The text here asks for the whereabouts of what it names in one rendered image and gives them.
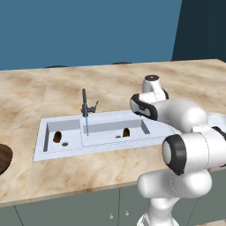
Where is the brown sweet potato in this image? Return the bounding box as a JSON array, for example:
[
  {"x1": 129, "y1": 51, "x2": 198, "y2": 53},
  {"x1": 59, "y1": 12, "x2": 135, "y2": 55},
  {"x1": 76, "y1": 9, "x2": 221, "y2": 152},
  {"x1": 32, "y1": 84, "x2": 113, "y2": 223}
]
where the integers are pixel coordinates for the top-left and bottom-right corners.
[
  {"x1": 122, "y1": 127, "x2": 132, "y2": 139},
  {"x1": 52, "y1": 131, "x2": 63, "y2": 144}
]

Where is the pale grey double sink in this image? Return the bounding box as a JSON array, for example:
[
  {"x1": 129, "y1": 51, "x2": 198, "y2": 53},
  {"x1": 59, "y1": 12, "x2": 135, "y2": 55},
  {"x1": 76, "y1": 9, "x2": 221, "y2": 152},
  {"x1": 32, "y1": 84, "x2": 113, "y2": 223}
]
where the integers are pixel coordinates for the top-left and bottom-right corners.
[{"x1": 33, "y1": 109, "x2": 181, "y2": 162}]

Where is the dark grey sink faucet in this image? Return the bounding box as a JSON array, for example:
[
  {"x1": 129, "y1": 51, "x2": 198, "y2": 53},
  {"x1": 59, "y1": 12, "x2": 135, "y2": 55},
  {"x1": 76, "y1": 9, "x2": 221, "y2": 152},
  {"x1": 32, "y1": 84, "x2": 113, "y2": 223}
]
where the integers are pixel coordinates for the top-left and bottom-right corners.
[{"x1": 80, "y1": 87, "x2": 100, "y2": 118}]

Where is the dark brown wooden bowl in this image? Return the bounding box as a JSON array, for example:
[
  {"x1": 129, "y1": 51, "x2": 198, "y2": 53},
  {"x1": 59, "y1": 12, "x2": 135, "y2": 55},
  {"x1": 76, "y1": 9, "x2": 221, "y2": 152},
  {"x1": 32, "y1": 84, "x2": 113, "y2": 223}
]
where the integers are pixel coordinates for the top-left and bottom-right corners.
[{"x1": 0, "y1": 143, "x2": 14, "y2": 177}]

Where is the grey-green cupboard door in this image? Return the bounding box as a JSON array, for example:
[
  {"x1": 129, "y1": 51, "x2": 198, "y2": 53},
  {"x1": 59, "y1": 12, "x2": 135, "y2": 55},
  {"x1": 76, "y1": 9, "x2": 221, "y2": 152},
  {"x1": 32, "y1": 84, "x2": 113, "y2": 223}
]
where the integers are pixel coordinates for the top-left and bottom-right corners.
[
  {"x1": 13, "y1": 187, "x2": 121, "y2": 226},
  {"x1": 0, "y1": 205, "x2": 24, "y2": 226},
  {"x1": 118, "y1": 185, "x2": 154, "y2": 226},
  {"x1": 186, "y1": 169, "x2": 226, "y2": 226}
]

